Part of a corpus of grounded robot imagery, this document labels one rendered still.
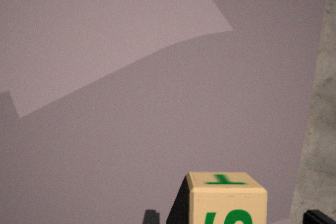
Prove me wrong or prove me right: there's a tan letter block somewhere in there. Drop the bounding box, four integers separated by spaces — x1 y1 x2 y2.
185 172 267 224

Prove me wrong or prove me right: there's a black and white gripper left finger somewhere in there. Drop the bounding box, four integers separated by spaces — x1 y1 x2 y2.
142 210 160 224

